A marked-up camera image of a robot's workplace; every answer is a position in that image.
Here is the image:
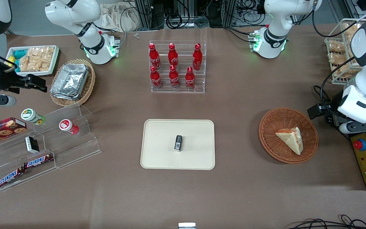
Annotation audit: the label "oval light wicker basket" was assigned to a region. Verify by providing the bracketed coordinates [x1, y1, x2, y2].
[50, 59, 96, 107]

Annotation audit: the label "wire basket rack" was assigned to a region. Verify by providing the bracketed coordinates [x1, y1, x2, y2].
[324, 18, 366, 85]

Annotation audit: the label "beige cloth bag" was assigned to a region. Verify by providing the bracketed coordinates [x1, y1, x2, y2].
[98, 3, 141, 32]

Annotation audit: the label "red strawberry yoghurt cup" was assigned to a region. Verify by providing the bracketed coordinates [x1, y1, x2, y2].
[59, 119, 80, 135]

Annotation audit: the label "bagged rice cracker pack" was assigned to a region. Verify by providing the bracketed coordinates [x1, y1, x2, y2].
[30, 48, 44, 72]
[19, 55, 32, 73]
[42, 47, 55, 71]

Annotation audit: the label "black floor cable bundle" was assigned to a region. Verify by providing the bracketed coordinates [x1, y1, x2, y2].
[285, 214, 366, 229]

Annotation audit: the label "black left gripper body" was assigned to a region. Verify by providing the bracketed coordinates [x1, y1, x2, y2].
[326, 102, 350, 128]

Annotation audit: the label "round brown wicker basket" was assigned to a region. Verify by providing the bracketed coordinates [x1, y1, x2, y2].
[259, 107, 319, 164]

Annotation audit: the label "aluminium frame post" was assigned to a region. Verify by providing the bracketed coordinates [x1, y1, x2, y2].
[134, 0, 153, 31]
[222, 0, 238, 28]

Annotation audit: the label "stacked aluminium foil trays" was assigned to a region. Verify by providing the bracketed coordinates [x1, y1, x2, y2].
[50, 63, 90, 101]

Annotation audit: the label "snickers chocolate bar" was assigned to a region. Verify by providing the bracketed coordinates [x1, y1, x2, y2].
[0, 167, 25, 189]
[23, 154, 54, 170]

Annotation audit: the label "clear acrylic bottle rack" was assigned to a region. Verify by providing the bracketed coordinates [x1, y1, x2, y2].
[149, 40, 207, 94]

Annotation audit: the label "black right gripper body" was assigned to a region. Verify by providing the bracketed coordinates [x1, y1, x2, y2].
[0, 72, 28, 93]

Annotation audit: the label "bagged fried snack pack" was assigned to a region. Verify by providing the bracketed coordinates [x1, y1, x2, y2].
[327, 41, 346, 54]
[329, 52, 352, 65]
[334, 64, 360, 79]
[343, 22, 362, 44]

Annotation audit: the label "green sunflower yoghurt cup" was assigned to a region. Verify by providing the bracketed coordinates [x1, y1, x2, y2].
[21, 108, 46, 126]

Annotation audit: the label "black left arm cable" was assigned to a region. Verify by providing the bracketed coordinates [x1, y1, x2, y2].
[311, 6, 366, 120]

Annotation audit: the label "red cola bottle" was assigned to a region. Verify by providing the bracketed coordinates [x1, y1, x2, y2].
[192, 43, 203, 71]
[149, 43, 161, 70]
[168, 43, 180, 70]
[169, 65, 180, 89]
[185, 67, 196, 90]
[150, 65, 163, 89]

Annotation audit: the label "white rectangular snack tray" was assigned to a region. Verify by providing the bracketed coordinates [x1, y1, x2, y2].
[6, 45, 59, 77]

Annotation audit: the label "cream plastic serving tray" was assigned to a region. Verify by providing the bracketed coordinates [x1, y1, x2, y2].
[140, 119, 216, 170]

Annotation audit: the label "black box white label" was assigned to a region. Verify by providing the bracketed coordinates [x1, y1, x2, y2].
[25, 136, 40, 154]

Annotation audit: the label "triangular sandwich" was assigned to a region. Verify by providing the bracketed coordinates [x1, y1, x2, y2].
[275, 127, 304, 156]

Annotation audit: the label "coiled black cable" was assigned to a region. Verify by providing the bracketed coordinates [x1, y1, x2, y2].
[165, 12, 184, 30]

